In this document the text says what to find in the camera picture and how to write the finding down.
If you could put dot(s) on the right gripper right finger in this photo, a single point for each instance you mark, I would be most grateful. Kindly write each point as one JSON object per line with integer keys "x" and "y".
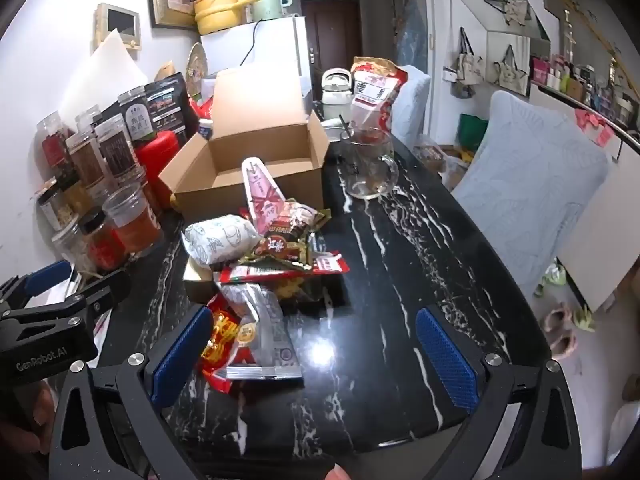
{"x": 453, "y": 370}

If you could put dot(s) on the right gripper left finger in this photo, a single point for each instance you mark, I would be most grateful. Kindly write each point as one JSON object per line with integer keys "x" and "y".
{"x": 176, "y": 354}

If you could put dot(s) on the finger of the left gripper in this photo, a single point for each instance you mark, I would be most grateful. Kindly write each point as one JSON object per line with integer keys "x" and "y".
{"x": 44, "y": 279}
{"x": 108, "y": 292}

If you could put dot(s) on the red gold snack packet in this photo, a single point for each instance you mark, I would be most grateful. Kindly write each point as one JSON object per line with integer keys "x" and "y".
{"x": 228, "y": 352}

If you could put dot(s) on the gold chocolate box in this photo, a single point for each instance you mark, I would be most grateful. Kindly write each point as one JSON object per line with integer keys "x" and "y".
{"x": 198, "y": 282}

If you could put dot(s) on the silver foil snack packet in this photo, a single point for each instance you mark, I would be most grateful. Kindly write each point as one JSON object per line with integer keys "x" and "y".
{"x": 262, "y": 349}

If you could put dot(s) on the white patterned bread packet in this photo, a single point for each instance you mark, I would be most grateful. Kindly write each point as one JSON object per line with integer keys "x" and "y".
{"x": 219, "y": 240}

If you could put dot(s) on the long red white packet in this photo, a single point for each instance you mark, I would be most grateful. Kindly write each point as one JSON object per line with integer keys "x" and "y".
{"x": 323, "y": 263}

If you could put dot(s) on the brown gold snack packet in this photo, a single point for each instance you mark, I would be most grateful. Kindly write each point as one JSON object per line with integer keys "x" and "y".
{"x": 287, "y": 237}

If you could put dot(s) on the pink cone snack packet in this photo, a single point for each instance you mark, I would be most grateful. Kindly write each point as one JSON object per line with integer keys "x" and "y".
{"x": 264, "y": 198}

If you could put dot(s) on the person's left hand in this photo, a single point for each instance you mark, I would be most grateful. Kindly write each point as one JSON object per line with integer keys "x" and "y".
{"x": 27, "y": 417}

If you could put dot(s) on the red label spice jar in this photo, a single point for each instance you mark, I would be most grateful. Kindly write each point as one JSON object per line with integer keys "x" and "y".
{"x": 52, "y": 134}

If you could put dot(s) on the red canister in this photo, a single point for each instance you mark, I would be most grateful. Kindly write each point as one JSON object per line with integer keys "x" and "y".
{"x": 154, "y": 156}

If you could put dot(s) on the brown label spice jar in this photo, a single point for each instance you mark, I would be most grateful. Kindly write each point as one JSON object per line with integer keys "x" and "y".
{"x": 116, "y": 148}

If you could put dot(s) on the mulberry jar dark label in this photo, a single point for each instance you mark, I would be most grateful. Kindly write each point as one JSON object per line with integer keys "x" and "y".
{"x": 134, "y": 107}

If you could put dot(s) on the black stand-up pouch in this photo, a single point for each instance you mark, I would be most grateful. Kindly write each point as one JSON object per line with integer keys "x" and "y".
{"x": 170, "y": 108}

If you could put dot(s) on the blue white tube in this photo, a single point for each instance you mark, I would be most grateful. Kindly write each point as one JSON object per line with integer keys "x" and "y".
{"x": 205, "y": 128}

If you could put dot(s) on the light blue chair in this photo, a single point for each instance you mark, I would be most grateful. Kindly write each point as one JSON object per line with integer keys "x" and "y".
{"x": 530, "y": 180}

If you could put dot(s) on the glass mug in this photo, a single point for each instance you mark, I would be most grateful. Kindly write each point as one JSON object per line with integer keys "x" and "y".
{"x": 369, "y": 166}

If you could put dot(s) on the open cardboard box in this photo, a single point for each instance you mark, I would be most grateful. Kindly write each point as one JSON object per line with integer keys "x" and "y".
{"x": 255, "y": 113}

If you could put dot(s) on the woven round fan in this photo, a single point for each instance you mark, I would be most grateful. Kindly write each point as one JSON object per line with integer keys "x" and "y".
{"x": 196, "y": 70}

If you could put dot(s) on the yellow pot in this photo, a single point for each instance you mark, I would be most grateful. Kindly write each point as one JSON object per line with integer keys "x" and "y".
{"x": 216, "y": 15}

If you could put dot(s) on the white kettle bottle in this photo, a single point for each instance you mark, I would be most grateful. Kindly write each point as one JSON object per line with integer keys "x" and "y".
{"x": 337, "y": 95}

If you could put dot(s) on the white mini fridge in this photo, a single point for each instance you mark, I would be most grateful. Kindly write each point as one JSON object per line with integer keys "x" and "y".
{"x": 279, "y": 44}

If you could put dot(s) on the large cashew nut bag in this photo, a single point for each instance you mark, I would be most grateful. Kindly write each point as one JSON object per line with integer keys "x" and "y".
{"x": 377, "y": 83}

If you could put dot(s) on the dark brown door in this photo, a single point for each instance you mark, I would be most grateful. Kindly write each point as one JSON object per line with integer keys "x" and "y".
{"x": 334, "y": 36}

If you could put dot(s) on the wall intercom panel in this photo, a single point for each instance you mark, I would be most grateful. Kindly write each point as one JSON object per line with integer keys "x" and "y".
{"x": 108, "y": 18}

